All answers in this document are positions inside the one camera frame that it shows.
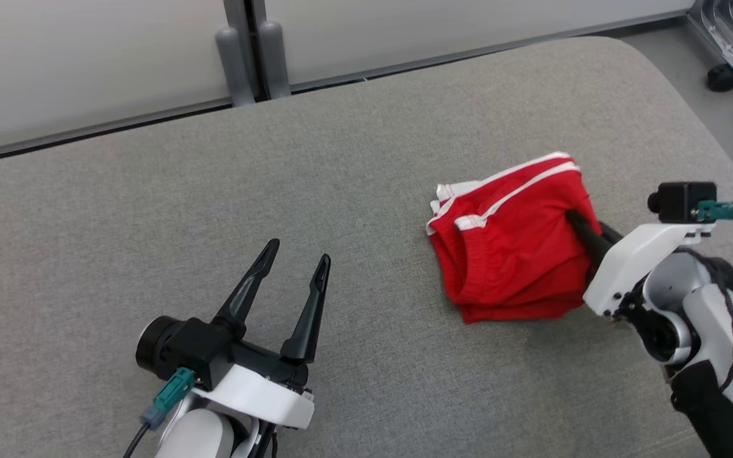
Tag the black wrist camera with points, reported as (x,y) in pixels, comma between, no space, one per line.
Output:
(681,200)
(188,350)

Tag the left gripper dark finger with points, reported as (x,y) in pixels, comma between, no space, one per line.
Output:
(309,318)
(245,299)

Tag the grey upholstered sofa seat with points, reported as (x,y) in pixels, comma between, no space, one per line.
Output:
(214,222)

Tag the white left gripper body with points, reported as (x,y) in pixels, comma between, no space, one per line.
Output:
(265,394)

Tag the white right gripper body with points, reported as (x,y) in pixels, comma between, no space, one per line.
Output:
(627,261)

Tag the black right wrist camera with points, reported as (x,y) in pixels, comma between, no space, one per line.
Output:
(681,200)

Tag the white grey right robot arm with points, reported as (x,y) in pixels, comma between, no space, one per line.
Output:
(704,331)

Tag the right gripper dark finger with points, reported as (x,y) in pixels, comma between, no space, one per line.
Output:
(609,233)
(592,242)

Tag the red shorts white stripes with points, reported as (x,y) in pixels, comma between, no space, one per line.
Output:
(506,248)

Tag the grey partition post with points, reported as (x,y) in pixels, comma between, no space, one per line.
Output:
(236,63)
(274,60)

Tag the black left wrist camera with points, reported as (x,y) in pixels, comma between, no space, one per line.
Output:
(188,350)

